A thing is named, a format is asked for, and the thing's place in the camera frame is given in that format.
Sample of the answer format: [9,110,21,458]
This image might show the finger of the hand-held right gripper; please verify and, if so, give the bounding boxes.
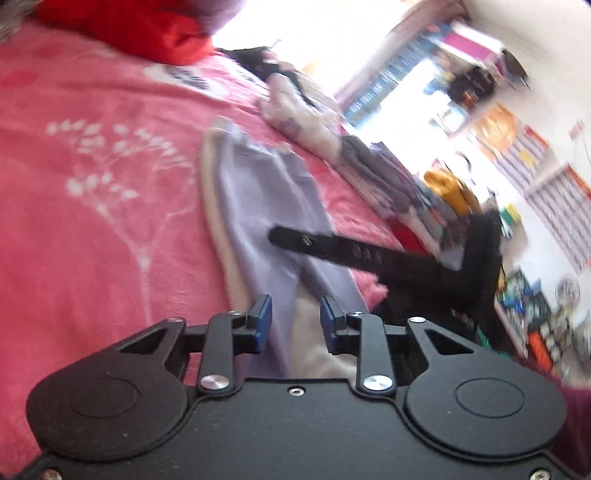
[269,225,385,283]

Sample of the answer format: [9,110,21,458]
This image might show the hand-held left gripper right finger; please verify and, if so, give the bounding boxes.
[320,294,485,397]

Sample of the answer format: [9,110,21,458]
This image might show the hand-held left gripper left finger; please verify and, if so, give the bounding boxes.
[117,294,273,397]

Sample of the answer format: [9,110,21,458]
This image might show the cream and lilac sweatshirt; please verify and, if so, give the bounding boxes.
[198,117,393,384]

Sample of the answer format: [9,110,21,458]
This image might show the lilac striped folded garment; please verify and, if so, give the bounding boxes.
[342,159,416,222]

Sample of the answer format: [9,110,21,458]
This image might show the grey knitted folded garment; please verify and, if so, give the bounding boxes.
[339,136,416,204]

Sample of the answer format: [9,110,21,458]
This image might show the white floral folded pajama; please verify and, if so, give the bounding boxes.
[259,74,345,162]

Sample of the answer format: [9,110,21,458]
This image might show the dark blue hanging banner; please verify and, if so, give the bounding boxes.
[346,28,430,125]

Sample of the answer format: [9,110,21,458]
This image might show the black hanging gloves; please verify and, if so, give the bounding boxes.
[448,67,497,107]

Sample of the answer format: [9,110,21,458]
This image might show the black garment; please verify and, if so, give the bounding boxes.
[228,46,301,84]

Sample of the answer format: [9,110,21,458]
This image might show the pink floral blanket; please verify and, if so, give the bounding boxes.
[0,18,416,462]

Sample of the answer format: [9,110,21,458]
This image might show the purple duvet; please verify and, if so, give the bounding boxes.
[196,0,241,38]

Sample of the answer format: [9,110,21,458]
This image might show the red quilt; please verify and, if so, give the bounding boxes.
[37,0,215,65]

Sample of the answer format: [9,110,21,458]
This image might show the striped wall chart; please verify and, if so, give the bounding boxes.
[494,127,550,192]
[529,168,591,273]

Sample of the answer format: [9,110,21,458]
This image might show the orange wall poster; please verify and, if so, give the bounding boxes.
[475,104,520,158]

